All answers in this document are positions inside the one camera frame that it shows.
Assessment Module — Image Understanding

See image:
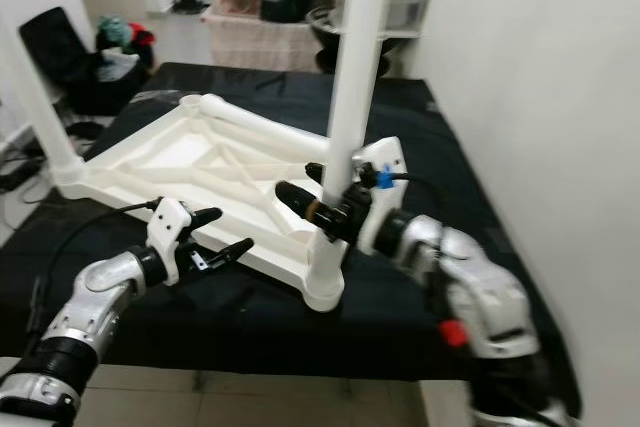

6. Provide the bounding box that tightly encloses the black power strip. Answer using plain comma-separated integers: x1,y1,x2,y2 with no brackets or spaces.
8,155,51,193

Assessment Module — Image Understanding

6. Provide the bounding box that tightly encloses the white plastic table top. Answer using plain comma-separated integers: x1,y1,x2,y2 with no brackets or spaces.
52,92,361,313

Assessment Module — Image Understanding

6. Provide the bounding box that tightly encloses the clear plastic storage box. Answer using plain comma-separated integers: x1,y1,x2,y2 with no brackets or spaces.
335,0,429,33

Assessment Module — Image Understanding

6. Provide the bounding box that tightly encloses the black wok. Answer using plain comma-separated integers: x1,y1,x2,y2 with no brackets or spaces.
305,7,396,76

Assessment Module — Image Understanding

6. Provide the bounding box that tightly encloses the white plastic bag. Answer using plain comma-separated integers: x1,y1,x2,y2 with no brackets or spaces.
102,49,143,83

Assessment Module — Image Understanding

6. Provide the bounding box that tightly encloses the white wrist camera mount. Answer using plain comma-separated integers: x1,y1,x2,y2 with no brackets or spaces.
147,197,196,286
350,135,408,223

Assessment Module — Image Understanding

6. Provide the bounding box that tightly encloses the blue cable connector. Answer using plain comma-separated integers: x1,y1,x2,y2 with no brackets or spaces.
372,167,396,191

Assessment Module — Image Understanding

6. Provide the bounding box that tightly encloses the teal plush toy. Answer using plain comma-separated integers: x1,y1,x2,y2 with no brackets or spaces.
98,15,133,50

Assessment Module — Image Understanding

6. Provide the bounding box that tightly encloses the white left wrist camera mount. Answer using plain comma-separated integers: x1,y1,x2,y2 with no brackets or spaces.
147,197,196,286

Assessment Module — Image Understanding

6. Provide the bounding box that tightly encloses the beige cloth covered table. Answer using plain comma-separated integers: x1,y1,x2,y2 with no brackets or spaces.
208,15,321,73

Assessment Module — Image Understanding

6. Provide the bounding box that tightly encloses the yellow rubber band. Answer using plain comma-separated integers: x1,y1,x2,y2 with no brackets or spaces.
303,197,326,226

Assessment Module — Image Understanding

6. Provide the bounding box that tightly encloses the black mop head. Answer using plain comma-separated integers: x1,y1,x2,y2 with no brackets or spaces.
168,0,206,16

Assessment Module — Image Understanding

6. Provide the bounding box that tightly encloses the red cloth item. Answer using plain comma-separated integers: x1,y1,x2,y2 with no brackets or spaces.
128,25,158,48

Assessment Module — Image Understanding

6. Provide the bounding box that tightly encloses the white plastic table leg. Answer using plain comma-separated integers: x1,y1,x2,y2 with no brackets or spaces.
198,92,336,160
300,0,391,313
0,0,91,190

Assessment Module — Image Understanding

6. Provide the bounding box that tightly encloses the black cloth cover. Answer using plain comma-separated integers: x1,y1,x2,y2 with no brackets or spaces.
0,62,583,418

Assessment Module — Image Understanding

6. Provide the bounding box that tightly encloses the red cable tag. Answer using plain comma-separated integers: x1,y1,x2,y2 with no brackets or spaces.
438,319,469,348

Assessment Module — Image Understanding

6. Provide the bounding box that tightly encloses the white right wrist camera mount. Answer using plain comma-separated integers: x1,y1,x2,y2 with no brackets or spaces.
350,135,408,223

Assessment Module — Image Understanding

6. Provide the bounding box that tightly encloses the open black suitcase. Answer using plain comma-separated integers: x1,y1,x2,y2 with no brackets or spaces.
18,7,156,118

